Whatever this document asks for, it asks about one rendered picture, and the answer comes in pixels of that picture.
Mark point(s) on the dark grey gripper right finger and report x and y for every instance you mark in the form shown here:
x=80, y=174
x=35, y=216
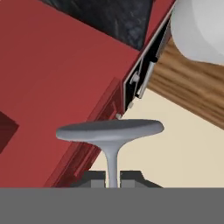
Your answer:
x=131, y=176

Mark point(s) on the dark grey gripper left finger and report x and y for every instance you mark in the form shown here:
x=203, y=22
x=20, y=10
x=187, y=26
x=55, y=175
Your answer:
x=94, y=176

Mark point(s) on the red panelled cabinet door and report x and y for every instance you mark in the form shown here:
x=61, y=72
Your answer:
x=102, y=110

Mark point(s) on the red kitchen cabinet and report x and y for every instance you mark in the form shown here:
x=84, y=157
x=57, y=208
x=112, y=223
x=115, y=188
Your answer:
x=52, y=75

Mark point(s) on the black appliance front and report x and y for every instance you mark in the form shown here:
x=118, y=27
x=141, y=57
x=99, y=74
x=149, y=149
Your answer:
x=145, y=55

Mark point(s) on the white round object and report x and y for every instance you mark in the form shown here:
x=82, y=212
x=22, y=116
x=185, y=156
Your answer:
x=198, y=26

